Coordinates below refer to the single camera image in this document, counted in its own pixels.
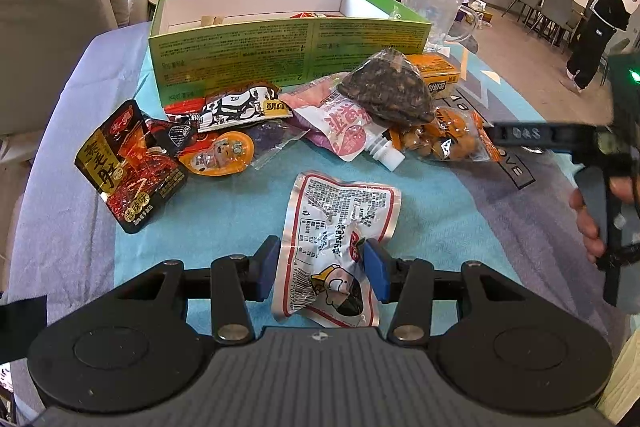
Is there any pink spout pouch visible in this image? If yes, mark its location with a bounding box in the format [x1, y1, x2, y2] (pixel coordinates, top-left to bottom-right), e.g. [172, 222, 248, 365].
[279, 76, 404, 172]

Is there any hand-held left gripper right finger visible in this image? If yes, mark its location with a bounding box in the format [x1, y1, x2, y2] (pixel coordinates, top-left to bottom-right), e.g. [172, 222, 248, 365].
[362, 239, 543, 344]

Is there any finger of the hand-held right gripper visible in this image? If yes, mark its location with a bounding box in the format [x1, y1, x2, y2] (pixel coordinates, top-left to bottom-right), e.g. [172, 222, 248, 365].
[485, 121, 598, 156]

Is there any black white snack packet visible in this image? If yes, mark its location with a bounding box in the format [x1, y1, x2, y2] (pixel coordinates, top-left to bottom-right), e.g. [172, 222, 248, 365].
[196, 82, 294, 131]

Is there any orange peanut snack packet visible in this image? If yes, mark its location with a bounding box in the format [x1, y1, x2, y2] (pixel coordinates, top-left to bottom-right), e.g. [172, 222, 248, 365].
[389, 106, 494, 164]

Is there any beige sofa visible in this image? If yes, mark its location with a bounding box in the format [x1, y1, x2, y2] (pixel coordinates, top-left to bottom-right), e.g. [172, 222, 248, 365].
[0, 0, 154, 138]

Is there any person's right hand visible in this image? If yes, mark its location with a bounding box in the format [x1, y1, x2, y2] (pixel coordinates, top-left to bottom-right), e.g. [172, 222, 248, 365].
[569, 177, 640, 265]

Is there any green cardboard box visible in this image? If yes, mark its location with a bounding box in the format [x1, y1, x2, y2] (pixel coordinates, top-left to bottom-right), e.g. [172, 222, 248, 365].
[147, 0, 433, 110]

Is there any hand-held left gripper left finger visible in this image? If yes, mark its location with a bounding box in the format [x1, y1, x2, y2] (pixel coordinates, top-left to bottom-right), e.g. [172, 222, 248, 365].
[107, 235, 282, 344]

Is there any clear glass mug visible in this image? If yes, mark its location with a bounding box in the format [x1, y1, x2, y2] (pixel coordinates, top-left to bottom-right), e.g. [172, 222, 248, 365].
[402, 0, 483, 54]

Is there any clear purple snack packet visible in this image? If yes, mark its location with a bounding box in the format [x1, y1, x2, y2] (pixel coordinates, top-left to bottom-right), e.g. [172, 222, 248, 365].
[246, 119, 312, 171]

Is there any yellow snack packet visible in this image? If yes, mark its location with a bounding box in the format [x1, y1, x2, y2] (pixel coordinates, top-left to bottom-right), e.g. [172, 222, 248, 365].
[405, 53, 462, 98]

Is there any orange round snack packet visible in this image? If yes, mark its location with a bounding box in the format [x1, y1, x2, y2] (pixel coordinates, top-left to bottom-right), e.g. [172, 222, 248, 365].
[177, 129, 257, 178]

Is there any dark snack foil packet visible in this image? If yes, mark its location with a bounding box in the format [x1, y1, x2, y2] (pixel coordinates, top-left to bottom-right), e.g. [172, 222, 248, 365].
[337, 48, 436, 128]

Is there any red black spicy snack packet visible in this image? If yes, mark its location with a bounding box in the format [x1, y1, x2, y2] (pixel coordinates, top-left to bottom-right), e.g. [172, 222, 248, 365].
[74, 99, 197, 235]

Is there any white red-edged snack packet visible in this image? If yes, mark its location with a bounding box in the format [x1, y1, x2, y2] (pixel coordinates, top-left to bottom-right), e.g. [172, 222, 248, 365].
[271, 172, 402, 330]

